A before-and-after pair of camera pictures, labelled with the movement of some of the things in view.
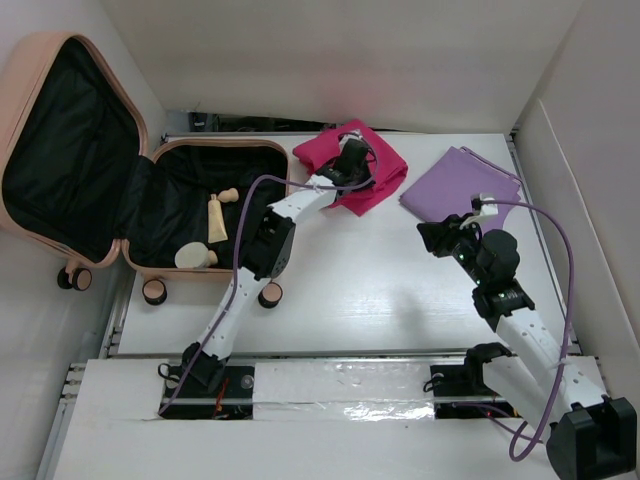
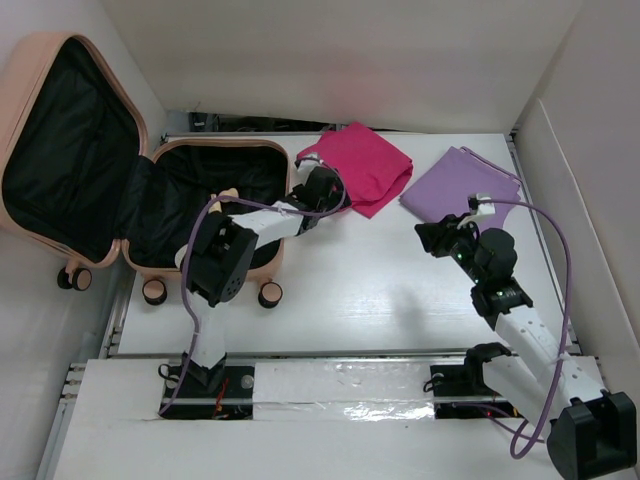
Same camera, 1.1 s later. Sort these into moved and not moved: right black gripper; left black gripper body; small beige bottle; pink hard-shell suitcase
Moved: left black gripper body
Not moved: small beige bottle; pink hard-shell suitcase; right black gripper
